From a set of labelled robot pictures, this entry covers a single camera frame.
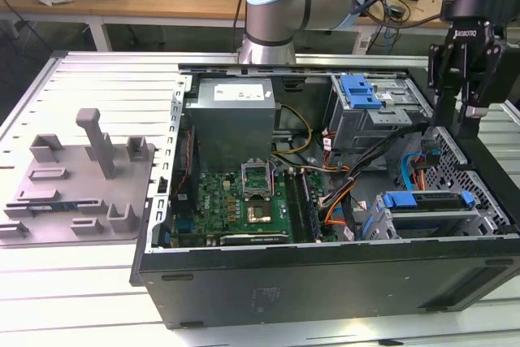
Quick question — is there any CPU socket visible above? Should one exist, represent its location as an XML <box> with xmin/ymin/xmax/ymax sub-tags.
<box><xmin>245</xmin><ymin>197</ymin><xmax>274</xmax><ymax>226</ymax></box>

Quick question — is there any grey plastic parts rack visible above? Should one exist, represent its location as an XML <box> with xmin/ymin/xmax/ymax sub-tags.
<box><xmin>0</xmin><ymin>107</ymin><xmax>158</xmax><ymax>245</ymax></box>

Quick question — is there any black graphics card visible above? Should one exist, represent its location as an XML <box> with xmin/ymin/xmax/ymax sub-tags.
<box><xmin>219</xmin><ymin>232</ymin><xmax>292</xmax><ymax>247</ymax></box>

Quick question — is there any blue plastic drive latch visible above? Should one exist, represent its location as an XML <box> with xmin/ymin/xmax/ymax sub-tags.
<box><xmin>340</xmin><ymin>73</ymin><xmax>387</xmax><ymax>111</ymax></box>

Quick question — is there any black open PC case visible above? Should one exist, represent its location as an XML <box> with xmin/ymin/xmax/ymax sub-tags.
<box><xmin>128</xmin><ymin>63</ymin><xmax>520</xmax><ymax>330</ymax></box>

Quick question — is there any hard disk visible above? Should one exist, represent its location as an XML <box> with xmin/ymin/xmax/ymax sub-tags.
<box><xmin>362</xmin><ymin>190</ymin><xmax>475</xmax><ymax>239</ymax></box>

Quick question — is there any thin blue cable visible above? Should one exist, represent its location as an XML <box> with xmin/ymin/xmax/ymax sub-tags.
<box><xmin>383</xmin><ymin>3</ymin><xmax>401</xmax><ymax>55</ymax></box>

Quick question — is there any black cable bundle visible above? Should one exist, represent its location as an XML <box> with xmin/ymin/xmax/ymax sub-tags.
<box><xmin>318</xmin><ymin>121</ymin><xmax>431</xmax><ymax>210</ymax></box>

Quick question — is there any multicoloured disk power wire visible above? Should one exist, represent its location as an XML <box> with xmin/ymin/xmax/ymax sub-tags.
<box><xmin>409</xmin><ymin>137</ymin><xmax>442</xmax><ymax>193</ymax></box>

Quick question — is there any black RAM stick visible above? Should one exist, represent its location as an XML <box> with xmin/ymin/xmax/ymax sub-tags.
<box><xmin>298</xmin><ymin>170</ymin><xmax>322</xmax><ymax>242</ymax></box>

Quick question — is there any grey metal drive cage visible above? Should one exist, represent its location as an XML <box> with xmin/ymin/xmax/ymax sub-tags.
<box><xmin>326</xmin><ymin>74</ymin><xmax>435</xmax><ymax>154</ymax></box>

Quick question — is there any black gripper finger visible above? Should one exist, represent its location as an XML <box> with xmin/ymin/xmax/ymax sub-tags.
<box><xmin>458</xmin><ymin>41</ymin><xmax>507</xmax><ymax>139</ymax></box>
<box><xmin>428</xmin><ymin>41</ymin><xmax>462</xmax><ymax>129</ymax></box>

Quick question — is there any grey metal disk bay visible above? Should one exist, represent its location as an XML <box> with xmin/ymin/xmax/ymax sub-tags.
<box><xmin>361</xmin><ymin>190</ymin><xmax>511</xmax><ymax>241</ymax></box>

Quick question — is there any yellow black wire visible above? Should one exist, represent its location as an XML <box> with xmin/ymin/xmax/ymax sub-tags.
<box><xmin>271</xmin><ymin>103</ymin><xmax>314</xmax><ymax>157</ymax></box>

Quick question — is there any orange wire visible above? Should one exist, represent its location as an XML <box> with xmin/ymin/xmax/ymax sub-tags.
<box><xmin>323</xmin><ymin>184</ymin><xmax>359</xmax><ymax>226</ymax></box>

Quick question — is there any metal CPU socket cover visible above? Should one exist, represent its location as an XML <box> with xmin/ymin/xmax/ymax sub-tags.
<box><xmin>240</xmin><ymin>158</ymin><xmax>272</xmax><ymax>202</ymax></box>

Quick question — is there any grey power supply unit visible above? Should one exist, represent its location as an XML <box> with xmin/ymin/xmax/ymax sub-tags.
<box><xmin>183</xmin><ymin>77</ymin><xmax>282</xmax><ymax>173</ymax></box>

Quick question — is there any green motherboard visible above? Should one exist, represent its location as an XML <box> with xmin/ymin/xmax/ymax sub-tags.
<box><xmin>169</xmin><ymin>167</ymin><xmax>338</xmax><ymax>247</ymax></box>

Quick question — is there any red black wire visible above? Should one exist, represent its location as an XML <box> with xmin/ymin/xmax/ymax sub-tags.
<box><xmin>170</xmin><ymin>127</ymin><xmax>193</xmax><ymax>202</ymax></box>

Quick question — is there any wooden desk white frame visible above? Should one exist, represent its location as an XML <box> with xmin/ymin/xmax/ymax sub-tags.
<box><xmin>0</xmin><ymin>0</ymin><xmax>520</xmax><ymax>55</ymax></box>

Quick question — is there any blue data wire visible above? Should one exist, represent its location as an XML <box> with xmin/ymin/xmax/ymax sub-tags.
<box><xmin>400</xmin><ymin>152</ymin><xmax>427</xmax><ymax>193</ymax></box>

